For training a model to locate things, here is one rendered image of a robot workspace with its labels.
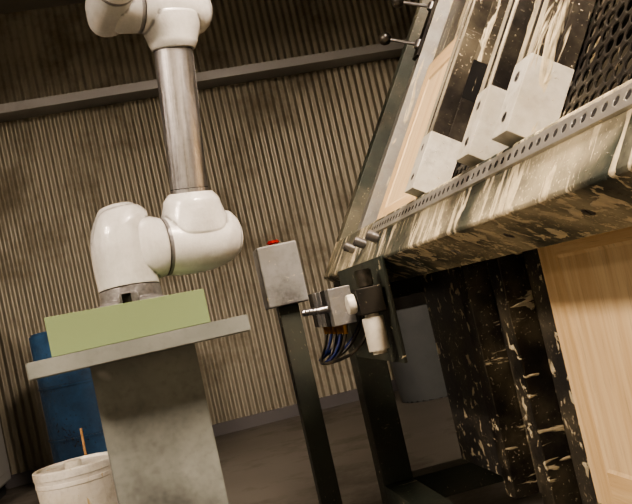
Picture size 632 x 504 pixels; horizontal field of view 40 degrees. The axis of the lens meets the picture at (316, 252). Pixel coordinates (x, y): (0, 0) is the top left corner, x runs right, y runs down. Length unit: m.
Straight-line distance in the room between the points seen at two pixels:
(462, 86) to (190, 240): 0.82
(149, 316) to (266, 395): 4.05
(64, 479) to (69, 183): 3.24
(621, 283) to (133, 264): 1.19
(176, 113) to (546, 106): 1.21
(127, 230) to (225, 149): 3.98
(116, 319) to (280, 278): 0.63
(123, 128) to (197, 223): 3.93
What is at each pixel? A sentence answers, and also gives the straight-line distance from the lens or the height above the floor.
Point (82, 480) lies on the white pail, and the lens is 3.15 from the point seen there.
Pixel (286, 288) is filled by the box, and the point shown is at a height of 0.80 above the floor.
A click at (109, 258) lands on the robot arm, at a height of 0.96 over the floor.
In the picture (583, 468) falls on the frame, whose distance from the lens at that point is 1.87.
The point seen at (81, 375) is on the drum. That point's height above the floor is 0.63.
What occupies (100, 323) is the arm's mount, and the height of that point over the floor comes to 0.80.
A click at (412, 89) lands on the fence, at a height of 1.26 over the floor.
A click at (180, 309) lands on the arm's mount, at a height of 0.79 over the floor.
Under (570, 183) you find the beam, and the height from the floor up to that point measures 0.81.
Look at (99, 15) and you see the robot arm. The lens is 2.27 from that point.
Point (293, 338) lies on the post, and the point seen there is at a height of 0.65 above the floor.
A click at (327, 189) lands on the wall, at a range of 6.19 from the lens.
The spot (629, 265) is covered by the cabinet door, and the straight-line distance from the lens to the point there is 1.46.
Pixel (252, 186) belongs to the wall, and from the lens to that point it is 6.10.
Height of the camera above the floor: 0.74
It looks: 3 degrees up
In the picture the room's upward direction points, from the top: 13 degrees counter-clockwise
